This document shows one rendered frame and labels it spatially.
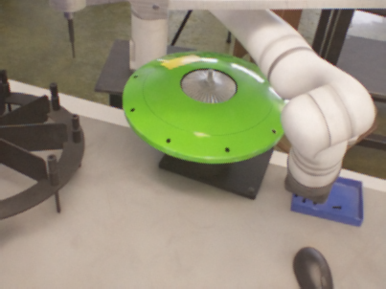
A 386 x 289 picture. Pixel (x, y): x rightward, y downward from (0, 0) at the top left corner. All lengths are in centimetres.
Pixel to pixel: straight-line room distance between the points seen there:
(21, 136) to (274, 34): 50
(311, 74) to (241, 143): 25
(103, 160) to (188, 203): 20
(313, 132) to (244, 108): 32
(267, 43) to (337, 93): 13
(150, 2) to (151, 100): 27
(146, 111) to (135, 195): 17
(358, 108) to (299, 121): 7
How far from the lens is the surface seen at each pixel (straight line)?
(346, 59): 264
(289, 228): 93
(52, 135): 94
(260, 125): 86
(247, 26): 70
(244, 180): 97
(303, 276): 85
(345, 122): 57
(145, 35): 125
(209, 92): 89
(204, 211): 92
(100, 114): 110
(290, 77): 62
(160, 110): 85
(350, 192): 102
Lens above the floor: 163
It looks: 42 degrees down
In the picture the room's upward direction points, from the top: 6 degrees clockwise
